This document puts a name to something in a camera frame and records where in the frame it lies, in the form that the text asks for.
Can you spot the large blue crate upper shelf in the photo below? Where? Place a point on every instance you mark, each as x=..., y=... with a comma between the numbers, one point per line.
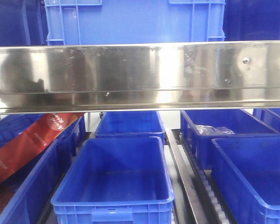
x=97, y=22

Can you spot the stainless steel shelf beam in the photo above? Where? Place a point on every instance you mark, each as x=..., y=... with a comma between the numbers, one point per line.
x=161, y=76

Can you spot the rear centre blue bin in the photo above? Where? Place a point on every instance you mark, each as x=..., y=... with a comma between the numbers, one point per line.
x=123, y=124

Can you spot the blue bin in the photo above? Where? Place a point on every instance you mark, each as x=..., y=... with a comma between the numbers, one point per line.
x=123, y=124
x=12, y=125
x=270, y=116
x=25, y=193
x=242, y=123
x=116, y=181
x=247, y=173

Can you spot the rear right blue bin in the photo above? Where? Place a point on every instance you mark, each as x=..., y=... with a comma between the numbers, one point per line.
x=242, y=123

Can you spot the clear plastic bag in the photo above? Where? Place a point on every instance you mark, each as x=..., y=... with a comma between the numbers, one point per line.
x=210, y=130

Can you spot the front centre blue bin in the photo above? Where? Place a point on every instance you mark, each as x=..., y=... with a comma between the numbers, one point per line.
x=116, y=181

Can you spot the front right blue bin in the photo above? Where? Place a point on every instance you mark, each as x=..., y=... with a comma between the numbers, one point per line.
x=247, y=173

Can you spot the rear left blue bin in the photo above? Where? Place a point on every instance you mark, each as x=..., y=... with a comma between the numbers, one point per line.
x=12, y=125

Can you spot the far right blue bin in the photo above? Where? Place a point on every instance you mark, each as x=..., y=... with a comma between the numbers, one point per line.
x=270, y=116

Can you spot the dark blue crate upper right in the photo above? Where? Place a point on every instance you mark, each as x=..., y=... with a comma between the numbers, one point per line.
x=252, y=20

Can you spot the dark blue crate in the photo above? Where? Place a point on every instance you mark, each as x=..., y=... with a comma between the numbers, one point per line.
x=23, y=23
x=252, y=20

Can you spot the red printed package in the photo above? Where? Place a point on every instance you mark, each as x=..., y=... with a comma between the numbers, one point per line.
x=25, y=147

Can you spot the front left blue bin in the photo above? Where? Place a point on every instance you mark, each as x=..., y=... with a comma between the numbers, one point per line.
x=25, y=193

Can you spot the dark blue crate upper left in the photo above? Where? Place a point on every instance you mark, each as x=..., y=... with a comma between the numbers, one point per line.
x=23, y=23

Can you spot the metal roller track rail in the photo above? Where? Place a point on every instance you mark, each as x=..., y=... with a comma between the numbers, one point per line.
x=197, y=199

